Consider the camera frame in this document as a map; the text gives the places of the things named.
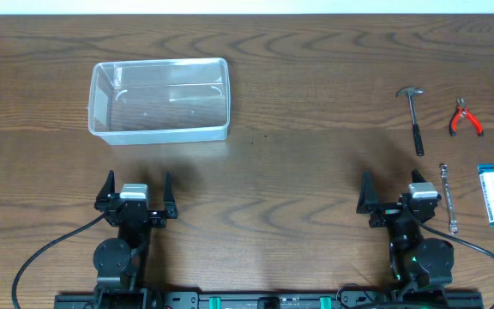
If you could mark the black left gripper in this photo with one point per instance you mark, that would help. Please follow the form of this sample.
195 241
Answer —
133 213

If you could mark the clear plastic container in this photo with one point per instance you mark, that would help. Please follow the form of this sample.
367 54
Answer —
160 101

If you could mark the small steel hammer black grip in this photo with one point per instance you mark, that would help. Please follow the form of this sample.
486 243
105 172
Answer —
410 93

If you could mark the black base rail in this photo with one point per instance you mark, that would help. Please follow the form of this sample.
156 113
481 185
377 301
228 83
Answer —
344 298

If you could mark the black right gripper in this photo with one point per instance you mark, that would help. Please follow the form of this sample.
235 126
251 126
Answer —
369 199

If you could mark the silver ring wrench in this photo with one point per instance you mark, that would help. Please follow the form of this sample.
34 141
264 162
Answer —
453 223

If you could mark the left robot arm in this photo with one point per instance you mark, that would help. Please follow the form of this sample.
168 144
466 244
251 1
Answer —
120 262

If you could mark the red handled pliers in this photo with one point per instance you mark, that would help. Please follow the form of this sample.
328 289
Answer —
461 112

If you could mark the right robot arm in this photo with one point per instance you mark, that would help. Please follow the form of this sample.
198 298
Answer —
422 266

